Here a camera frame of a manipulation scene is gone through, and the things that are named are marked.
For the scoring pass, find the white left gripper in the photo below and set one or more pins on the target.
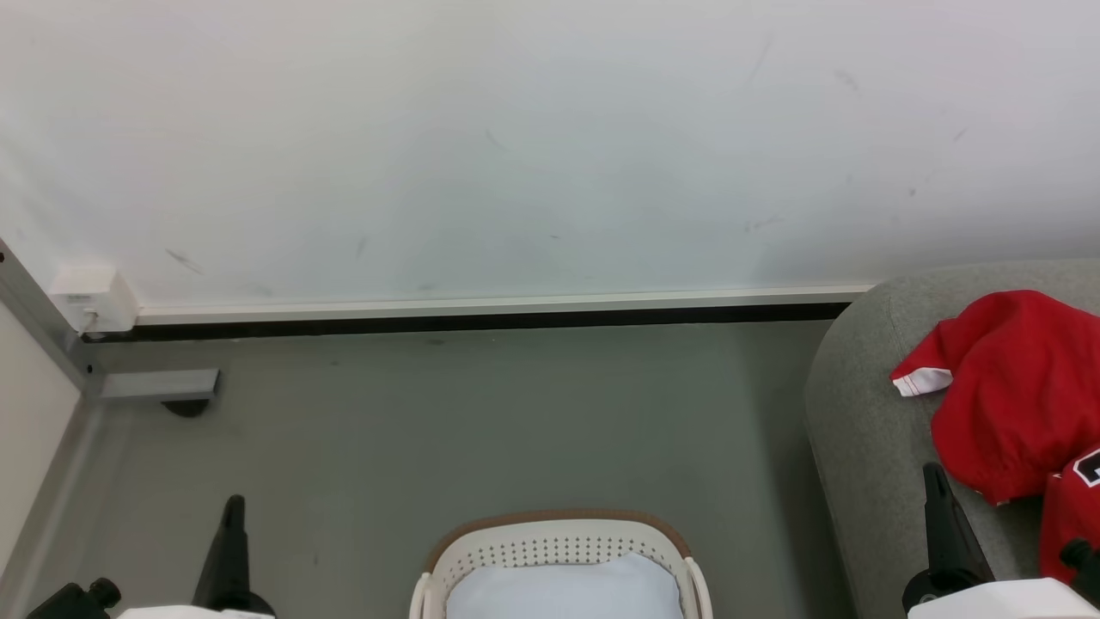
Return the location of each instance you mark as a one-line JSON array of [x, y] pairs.
[[189, 614]]

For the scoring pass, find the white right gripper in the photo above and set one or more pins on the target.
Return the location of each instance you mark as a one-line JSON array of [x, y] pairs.
[[1005, 602]]

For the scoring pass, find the red garment with black print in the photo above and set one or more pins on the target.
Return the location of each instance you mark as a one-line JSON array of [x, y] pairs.
[[1066, 524]]

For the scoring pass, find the red garment with white cuff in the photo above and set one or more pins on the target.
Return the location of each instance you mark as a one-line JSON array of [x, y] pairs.
[[1014, 395]]

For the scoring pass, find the white laundry basket brown rim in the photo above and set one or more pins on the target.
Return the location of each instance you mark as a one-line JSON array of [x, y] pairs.
[[550, 537]]

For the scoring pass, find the light grey fabric sofa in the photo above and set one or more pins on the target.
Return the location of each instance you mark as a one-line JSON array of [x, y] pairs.
[[868, 447]]

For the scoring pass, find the black caster wheel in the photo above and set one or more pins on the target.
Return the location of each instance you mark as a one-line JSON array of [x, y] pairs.
[[186, 408]]

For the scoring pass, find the beige partition panel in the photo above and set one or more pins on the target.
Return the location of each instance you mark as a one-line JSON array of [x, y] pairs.
[[30, 430]]

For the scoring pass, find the light blue cloth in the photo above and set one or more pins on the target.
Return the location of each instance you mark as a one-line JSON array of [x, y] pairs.
[[563, 593]]

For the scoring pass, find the white and black baseboard strip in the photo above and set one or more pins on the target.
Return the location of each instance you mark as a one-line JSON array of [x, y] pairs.
[[481, 315]]

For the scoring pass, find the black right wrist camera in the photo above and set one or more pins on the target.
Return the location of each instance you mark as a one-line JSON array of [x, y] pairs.
[[1084, 572]]

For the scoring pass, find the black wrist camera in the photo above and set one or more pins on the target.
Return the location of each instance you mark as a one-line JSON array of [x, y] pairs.
[[1084, 572], [73, 600]]

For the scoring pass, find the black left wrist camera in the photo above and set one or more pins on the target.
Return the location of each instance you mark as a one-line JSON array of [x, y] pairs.
[[73, 600]]

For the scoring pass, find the white wall socket box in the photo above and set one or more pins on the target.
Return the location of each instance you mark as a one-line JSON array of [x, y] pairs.
[[94, 297]]

